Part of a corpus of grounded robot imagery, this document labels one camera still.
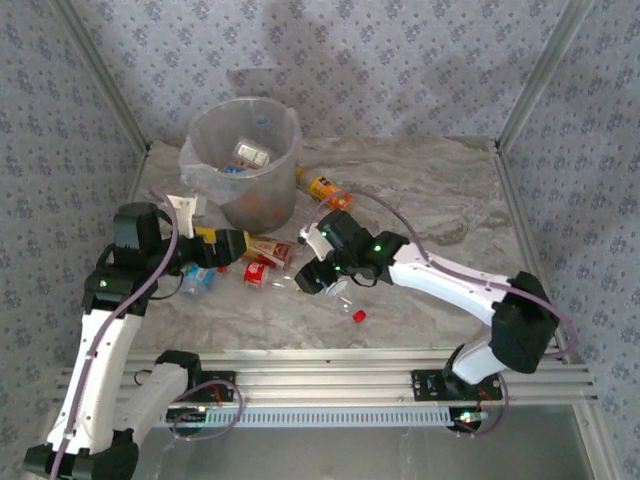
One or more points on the aluminium right corner post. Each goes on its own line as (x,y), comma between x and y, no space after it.
(542,75)

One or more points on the grey metal panel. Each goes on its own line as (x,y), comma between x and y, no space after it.
(325,455)

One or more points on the brown tea bottle red label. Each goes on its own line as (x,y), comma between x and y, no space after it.
(272,250)

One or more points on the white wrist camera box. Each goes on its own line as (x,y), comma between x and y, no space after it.
(315,242)
(182,207)

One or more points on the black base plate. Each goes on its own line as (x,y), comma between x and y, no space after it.
(227,380)
(422,387)

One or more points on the right circuit board with LED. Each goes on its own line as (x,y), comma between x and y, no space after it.
(467,416)

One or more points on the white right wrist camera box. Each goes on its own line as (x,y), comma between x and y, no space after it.
(315,242)

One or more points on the clear bottle light blue label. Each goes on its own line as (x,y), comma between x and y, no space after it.
(200,277)

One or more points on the aluminium corner post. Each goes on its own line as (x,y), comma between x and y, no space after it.
(542,75)
(105,75)

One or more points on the grey mesh bin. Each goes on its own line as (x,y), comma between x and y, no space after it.
(235,210)

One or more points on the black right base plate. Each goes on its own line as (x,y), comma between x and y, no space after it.
(422,387)

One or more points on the left circuit board with LED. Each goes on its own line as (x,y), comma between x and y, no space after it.
(187,414)

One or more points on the red label cola bottle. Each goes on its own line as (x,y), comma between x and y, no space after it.
(256,275)

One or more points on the aluminium left side rail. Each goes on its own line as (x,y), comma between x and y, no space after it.
(131,200)

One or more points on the orange juice bottle yellow label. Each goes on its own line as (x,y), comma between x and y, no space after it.
(317,185)

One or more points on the clear plastic bin liner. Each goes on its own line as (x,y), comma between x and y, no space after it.
(192,172)

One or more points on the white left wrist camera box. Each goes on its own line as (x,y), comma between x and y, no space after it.
(182,207)

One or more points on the aluminium right side rail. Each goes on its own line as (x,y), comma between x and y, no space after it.
(517,200)

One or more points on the clear bottle red teal label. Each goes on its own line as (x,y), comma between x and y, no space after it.
(337,292)

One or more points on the aluminium rail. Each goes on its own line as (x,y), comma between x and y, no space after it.
(131,200)
(517,200)
(325,380)

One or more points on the red bottle cap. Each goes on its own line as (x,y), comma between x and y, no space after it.
(359,316)

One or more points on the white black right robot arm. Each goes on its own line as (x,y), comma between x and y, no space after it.
(440,285)

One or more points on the aluminium front rail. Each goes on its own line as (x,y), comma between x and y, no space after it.
(325,380)

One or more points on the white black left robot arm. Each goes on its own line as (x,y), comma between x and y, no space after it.
(100,380)

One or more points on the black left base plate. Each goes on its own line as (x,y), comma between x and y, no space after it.
(227,380)

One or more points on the aluminium left corner post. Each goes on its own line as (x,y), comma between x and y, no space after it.
(105,75)

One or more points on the circuit board with led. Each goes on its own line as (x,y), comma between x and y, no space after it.
(187,414)
(467,416)

